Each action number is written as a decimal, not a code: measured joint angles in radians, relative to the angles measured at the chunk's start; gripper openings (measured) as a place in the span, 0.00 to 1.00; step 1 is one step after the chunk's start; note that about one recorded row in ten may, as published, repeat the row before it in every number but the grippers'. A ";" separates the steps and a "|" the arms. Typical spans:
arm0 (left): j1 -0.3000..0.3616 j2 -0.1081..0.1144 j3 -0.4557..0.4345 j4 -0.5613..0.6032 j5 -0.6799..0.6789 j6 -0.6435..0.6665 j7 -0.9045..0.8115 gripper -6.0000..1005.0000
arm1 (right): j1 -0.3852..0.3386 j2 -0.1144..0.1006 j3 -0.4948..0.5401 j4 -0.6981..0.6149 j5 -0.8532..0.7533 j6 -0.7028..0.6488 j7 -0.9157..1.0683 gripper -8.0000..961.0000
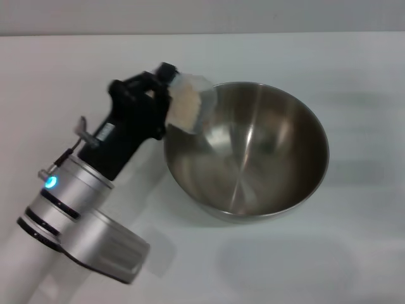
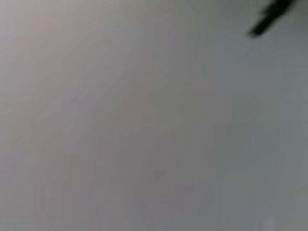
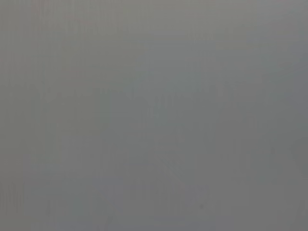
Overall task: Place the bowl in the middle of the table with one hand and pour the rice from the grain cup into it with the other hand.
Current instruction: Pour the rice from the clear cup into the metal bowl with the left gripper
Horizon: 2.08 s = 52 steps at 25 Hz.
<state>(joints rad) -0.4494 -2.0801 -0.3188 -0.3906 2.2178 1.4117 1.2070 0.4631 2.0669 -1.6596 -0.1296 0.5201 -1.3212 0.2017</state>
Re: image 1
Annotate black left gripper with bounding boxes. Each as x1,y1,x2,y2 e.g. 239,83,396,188
77,61,177,182

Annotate white rice grains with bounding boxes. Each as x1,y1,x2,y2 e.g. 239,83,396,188
168,82,205,133

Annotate clear plastic measuring cup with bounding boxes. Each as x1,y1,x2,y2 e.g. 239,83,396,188
165,72,218,136

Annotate stainless steel bowl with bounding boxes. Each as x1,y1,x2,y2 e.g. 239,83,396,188
163,81,331,225

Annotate left gripper cable with plug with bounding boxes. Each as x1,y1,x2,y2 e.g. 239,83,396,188
37,116,101,179

